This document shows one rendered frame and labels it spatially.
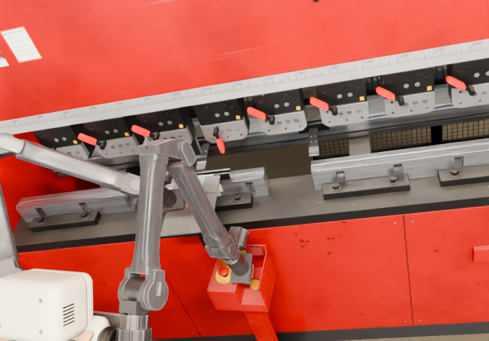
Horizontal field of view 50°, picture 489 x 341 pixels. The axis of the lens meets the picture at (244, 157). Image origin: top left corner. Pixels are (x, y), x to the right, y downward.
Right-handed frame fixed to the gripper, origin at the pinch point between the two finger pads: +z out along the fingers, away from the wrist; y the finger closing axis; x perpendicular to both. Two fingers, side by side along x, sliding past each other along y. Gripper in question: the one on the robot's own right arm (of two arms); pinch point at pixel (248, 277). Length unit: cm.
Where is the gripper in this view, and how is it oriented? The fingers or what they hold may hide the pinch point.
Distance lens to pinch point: 186.8
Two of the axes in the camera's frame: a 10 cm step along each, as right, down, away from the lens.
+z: 2.9, 5.3, 7.9
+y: 1.3, -8.4, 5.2
